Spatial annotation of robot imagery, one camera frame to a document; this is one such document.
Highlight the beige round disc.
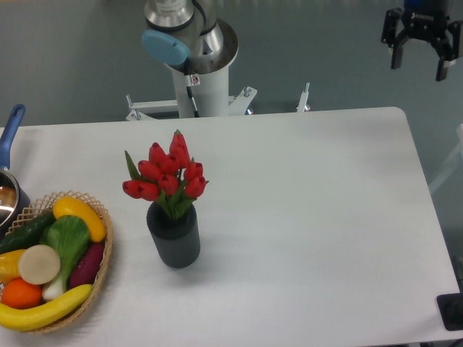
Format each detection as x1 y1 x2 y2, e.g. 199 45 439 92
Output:
18 244 61 285

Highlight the woven wicker basket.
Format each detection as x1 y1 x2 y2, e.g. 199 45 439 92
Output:
6 191 113 333

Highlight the yellow squash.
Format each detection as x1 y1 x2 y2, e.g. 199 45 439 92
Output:
52 197 106 242

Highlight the orange fruit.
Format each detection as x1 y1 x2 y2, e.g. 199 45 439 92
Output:
1 278 42 309

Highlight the yellow bell pepper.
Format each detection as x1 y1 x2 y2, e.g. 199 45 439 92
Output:
0 249 25 283

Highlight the green bok choy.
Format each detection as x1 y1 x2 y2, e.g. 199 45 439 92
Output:
40 215 90 301

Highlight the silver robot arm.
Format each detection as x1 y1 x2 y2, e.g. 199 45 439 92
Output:
142 1 462 81

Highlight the green cucumber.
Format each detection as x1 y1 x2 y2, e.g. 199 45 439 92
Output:
1 211 56 254

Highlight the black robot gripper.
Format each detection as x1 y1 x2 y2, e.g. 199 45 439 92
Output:
381 0 462 81

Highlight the black device at table edge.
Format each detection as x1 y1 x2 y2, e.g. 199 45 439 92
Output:
436 293 462 331

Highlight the white table leg bracket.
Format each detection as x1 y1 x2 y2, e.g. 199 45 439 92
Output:
296 82 311 113

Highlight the yellow banana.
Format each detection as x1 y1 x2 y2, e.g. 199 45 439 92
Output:
1 284 93 332

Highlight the red tulip bouquet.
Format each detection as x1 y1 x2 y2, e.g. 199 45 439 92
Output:
122 130 208 222

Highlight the purple sweet potato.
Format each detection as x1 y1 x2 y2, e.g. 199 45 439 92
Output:
68 242 104 288

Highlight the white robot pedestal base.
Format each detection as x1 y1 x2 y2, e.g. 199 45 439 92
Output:
126 67 258 121

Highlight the dark grey ribbed vase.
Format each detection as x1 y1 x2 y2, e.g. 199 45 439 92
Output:
146 202 200 268

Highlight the blue handled steel pot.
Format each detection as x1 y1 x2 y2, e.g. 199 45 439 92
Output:
1 104 30 239

